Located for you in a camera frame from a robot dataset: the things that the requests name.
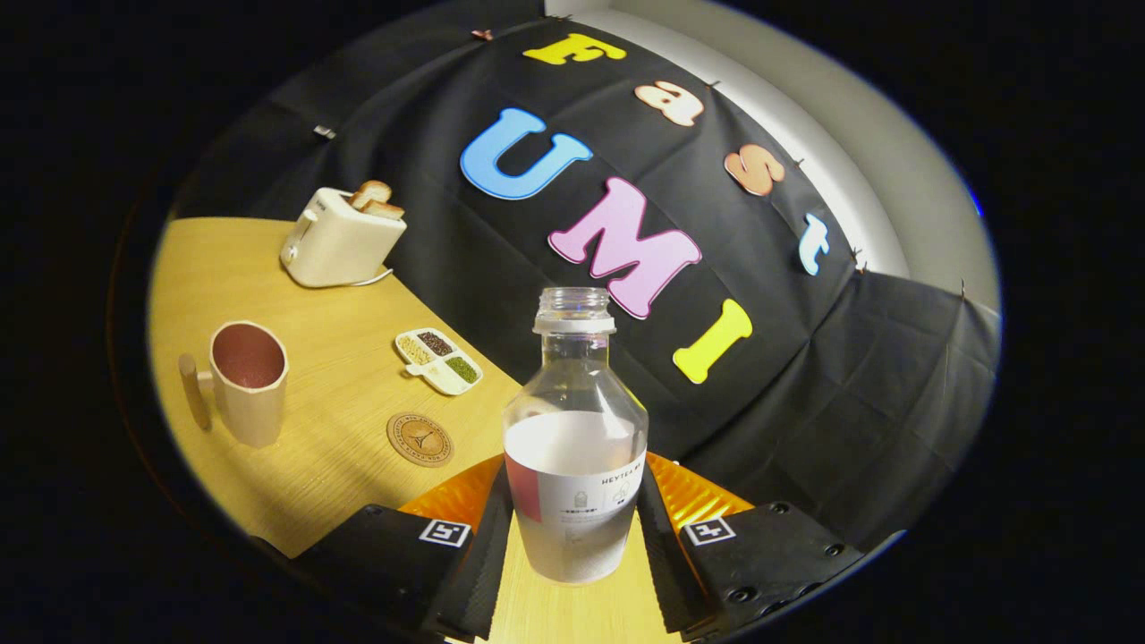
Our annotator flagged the cream cup with wooden handle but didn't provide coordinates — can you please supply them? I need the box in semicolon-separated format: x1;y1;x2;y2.
178;321;290;448

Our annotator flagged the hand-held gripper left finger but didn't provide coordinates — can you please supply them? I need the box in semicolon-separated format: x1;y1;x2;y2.
295;453;517;641

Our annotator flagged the clear juice bottle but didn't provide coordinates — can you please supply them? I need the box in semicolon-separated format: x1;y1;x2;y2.
502;286;649;585

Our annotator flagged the round cork coaster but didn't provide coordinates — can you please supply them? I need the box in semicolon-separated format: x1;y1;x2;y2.
386;411;455;469

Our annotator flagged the cream toaster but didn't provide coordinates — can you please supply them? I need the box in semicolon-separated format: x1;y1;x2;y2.
280;187;408;289

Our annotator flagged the wooden table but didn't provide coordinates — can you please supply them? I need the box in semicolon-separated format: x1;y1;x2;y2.
148;217;690;644

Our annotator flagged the black backdrop cloth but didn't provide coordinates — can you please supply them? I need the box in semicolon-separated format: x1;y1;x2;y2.
170;13;1001;551

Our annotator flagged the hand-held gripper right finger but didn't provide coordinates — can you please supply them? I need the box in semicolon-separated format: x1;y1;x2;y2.
637;452;864;641

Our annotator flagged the white divided snack dish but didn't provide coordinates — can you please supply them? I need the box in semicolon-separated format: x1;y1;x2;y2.
394;328;484;396

